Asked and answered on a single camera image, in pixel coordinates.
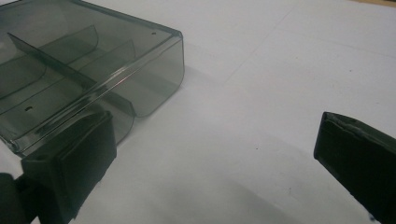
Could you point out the transparent grey plastic compartment box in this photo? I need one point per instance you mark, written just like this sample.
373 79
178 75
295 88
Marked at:
109 37

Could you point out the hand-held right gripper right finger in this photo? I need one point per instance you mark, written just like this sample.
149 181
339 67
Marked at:
358 155

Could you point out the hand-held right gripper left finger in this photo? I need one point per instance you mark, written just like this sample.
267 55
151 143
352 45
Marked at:
77 155

